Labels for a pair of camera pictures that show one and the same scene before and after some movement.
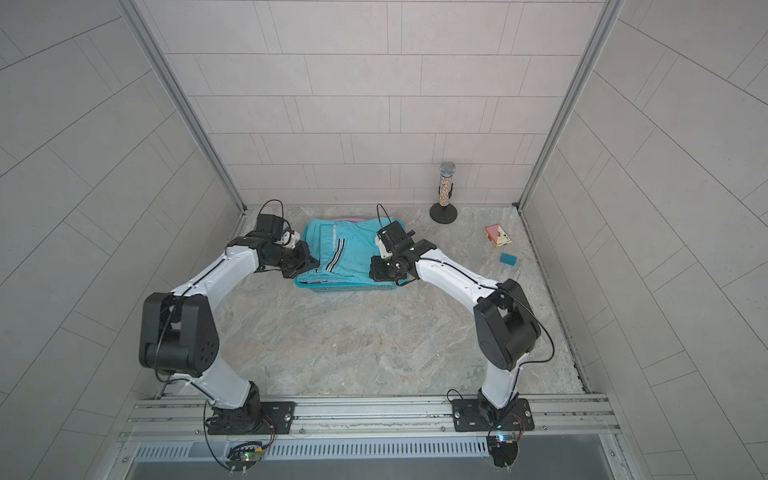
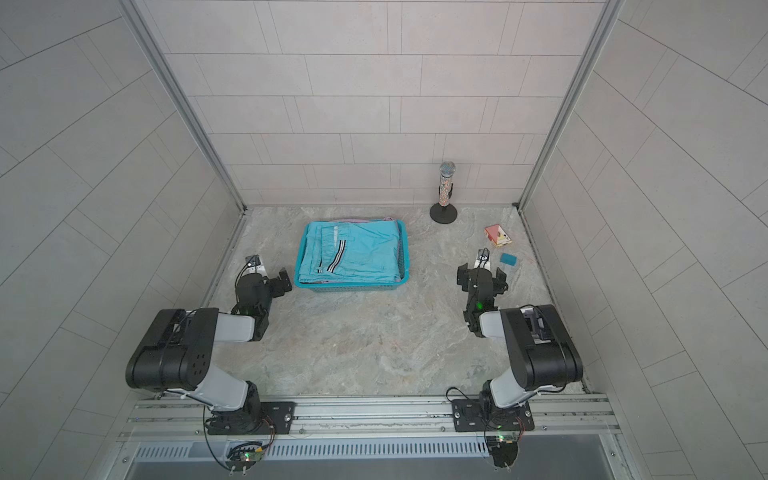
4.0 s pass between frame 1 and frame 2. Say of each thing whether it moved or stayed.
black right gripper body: moved
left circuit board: stayed
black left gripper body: moved
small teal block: stayed
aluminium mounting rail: stayed
